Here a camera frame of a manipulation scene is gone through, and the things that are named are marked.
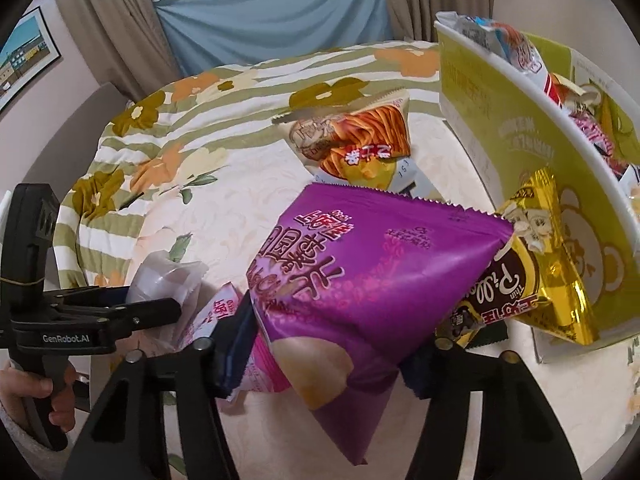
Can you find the gold foil snack packet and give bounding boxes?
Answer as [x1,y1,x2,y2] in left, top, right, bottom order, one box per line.
[435,167,601,356]

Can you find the orange noodle snack packet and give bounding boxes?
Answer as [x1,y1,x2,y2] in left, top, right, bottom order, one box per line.
[272,87,413,191]

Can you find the grey padded headboard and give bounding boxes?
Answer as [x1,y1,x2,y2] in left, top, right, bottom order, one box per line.
[0,81,131,201]

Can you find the red blue white snack packet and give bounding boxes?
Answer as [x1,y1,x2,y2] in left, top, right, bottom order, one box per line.
[452,12,546,78]

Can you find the framed wall picture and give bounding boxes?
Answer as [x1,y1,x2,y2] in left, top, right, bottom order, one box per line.
[0,6,63,113]

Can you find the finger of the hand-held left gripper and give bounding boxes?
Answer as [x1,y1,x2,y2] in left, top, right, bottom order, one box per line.
[52,286,132,307]
[62,298,183,337]

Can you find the light blue hanging cloth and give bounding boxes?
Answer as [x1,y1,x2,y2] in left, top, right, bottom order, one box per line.
[152,0,393,81]

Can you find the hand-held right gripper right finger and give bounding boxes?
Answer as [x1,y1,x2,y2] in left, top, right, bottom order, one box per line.
[399,336,584,480]

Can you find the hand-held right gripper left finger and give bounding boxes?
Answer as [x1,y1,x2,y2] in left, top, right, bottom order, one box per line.
[60,291,259,480]

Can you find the pink snack packet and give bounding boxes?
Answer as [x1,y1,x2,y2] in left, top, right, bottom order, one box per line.
[177,282,296,403]
[569,109,622,162]

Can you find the orange and white snack packet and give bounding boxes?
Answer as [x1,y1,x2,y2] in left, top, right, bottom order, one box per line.
[545,72,593,112]

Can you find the green striped floral blanket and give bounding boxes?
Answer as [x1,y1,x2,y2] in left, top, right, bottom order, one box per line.
[52,40,443,291]

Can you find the translucent white packet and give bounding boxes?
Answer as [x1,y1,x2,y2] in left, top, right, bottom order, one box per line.
[125,252,208,351]

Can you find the person's left hand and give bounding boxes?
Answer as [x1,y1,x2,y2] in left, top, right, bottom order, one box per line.
[0,362,79,435]

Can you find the purple chip bag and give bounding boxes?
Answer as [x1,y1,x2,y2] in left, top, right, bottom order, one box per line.
[247,182,516,466]

